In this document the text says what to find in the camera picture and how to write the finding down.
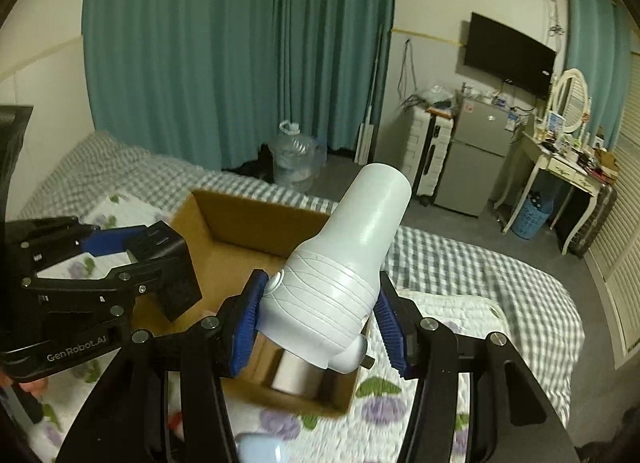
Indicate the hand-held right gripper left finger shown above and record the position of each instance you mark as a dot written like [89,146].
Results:
[246,330]

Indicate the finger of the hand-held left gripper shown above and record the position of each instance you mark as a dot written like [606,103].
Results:
[170,268]
[115,240]

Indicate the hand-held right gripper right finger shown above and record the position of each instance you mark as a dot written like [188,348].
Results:
[392,330]

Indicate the cardboard box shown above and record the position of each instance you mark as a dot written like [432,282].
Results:
[235,238]

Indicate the white plastic bottle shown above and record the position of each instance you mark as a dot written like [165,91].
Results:
[345,253]

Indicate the person's left hand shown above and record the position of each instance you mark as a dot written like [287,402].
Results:
[32,387]

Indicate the white cylindrical container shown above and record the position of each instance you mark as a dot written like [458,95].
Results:
[297,373]

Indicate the bed with checked sheet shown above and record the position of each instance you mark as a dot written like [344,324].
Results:
[480,268]

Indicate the red and white small object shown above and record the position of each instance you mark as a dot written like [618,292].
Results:
[177,425]

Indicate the light blue rounded object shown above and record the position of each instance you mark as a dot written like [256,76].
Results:
[260,449]

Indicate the dark object by curtain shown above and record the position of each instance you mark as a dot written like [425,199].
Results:
[257,163]

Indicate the clear water jug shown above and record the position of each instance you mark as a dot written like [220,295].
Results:
[295,155]

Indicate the blue laundry basket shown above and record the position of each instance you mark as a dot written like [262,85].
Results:
[532,215]

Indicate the white suitcase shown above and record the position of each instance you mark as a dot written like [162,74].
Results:
[427,148]

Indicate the grey mini fridge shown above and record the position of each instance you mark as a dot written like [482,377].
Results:
[475,153]

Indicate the white mop pole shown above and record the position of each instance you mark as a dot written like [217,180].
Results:
[369,108]

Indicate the dark plaid suitcase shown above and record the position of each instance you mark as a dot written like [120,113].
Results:
[587,218]

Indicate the wide teal curtain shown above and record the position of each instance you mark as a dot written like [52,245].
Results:
[225,43]

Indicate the white dressing table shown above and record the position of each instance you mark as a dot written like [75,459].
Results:
[555,168]

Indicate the clear plastic bag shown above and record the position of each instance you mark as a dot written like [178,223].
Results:
[435,95]

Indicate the white louvered doors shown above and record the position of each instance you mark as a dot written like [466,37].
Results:
[622,243]

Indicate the oval vanity mirror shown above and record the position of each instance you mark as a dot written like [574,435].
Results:
[567,93]

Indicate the narrow teal curtain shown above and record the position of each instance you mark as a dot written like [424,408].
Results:
[595,43]

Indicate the black wall television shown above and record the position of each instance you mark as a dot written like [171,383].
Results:
[507,55]

